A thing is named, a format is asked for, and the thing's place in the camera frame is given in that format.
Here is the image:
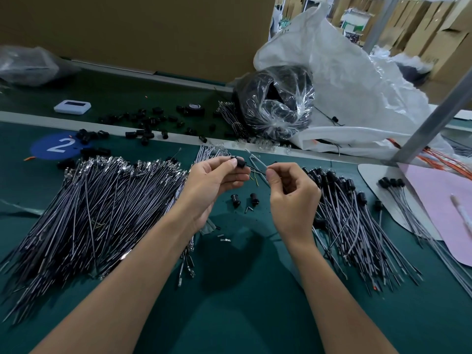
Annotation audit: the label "person's right hand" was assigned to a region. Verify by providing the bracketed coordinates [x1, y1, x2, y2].
[264, 161, 323, 245]

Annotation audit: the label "person's left hand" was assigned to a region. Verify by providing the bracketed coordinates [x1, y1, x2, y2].
[177, 155, 252, 235]

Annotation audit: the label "wire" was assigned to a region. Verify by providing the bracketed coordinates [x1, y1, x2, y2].
[246, 153, 272, 186]

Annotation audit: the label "pile of wires with black caps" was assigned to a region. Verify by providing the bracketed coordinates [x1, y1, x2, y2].
[302, 168, 426, 294]

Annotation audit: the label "black plastic caps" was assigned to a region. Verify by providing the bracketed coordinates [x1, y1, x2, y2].
[58, 104, 231, 172]

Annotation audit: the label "small bundle of capped wires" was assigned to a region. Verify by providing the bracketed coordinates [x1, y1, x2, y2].
[378, 177, 472, 301]

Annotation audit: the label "pile of grey wires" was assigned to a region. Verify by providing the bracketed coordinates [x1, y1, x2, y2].
[0, 146, 233, 326]

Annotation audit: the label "person's left forearm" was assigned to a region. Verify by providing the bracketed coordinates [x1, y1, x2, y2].
[29, 216, 206, 354]

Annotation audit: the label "person's right forearm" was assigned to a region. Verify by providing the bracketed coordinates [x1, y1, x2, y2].
[283, 232, 399, 354]

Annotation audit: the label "clear bag with black contents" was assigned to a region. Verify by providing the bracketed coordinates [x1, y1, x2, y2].
[236, 64, 316, 143]

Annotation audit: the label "large white plastic sack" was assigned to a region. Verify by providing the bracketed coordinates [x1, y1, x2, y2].
[253, 5, 472, 162]

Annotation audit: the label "pink paper sheet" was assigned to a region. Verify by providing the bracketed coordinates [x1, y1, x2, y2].
[398, 163, 472, 267]

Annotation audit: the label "blue round number sticker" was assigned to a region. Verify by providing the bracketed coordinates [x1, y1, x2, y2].
[30, 132, 87, 161]

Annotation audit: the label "small white timer device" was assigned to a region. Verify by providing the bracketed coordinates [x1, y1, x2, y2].
[54, 100, 92, 116]

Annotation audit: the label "white pen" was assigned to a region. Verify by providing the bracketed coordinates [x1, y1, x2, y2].
[450, 194, 472, 234]

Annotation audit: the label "brown cardboard panel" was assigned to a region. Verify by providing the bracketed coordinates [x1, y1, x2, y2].
[0, 0, 276, 84]

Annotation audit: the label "clear plastic strip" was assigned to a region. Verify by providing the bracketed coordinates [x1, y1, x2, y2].
[0, 199, 45, 217]

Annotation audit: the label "crumpled clear plastic bag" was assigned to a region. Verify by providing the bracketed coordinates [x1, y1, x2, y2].
[0, 45, 79, 88]

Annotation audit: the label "stack of cardboard boxes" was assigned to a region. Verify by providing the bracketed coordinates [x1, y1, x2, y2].
[402, 0, 472, 104]

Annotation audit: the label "bundle of orange wires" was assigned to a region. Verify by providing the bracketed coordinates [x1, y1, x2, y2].
[389, 138, 472, 180]

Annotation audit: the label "grey metal frame post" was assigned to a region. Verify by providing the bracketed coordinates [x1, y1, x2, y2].
[363, 0, 403, 55]
[391, 70, 472, 165]

